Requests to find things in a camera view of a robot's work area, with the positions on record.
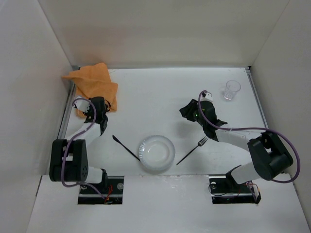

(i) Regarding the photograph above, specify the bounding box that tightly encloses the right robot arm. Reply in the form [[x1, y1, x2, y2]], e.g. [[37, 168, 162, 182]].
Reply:
[[179, 99, 294, 188]]

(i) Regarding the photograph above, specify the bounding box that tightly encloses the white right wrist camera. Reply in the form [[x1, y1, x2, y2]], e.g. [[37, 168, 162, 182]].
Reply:
[[202, 91, 213, 102]]

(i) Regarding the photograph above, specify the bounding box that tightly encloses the black plastic fork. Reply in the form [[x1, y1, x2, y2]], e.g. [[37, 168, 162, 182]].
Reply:
[[176, 136, 208, 165]]

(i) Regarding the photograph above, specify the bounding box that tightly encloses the left aluminium table rail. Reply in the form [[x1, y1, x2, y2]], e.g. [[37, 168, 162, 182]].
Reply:
[[57, 82, 75, 139]]

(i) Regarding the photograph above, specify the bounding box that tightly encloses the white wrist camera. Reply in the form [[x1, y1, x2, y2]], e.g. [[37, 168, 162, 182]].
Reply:
[[202, 91, 213, 102], [72, 97, 91, 113]]

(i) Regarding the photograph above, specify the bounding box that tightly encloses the clear plastic cup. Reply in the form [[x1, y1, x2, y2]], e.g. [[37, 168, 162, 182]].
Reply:
[[222, 80, 241, 100]]

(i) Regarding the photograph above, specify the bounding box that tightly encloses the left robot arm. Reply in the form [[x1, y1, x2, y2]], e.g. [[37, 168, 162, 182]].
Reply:
[[49, 96, 110, 187]]

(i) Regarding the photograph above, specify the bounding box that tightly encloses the white paper plate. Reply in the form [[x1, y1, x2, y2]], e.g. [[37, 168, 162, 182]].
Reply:
[[138, 135, 175, 172]]

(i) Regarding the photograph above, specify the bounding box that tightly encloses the orange cloth placemat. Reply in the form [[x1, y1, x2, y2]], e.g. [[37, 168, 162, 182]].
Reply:
[[62, 63, 118, 112]]

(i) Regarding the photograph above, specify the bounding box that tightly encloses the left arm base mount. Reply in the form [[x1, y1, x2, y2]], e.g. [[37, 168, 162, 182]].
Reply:
[[77, 176, 124, 205]]

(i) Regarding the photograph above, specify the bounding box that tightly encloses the black plastic knife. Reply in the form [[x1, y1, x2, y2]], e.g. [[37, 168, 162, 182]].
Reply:
[[112, 135, 140, 161]]

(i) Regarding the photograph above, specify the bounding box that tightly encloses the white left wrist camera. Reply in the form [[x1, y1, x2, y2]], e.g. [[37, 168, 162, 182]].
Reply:
[[72, 97, 91, 113]]

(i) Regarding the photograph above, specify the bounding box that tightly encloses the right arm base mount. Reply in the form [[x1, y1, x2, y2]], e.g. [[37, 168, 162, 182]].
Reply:
[[208, 175, 261, 204]]

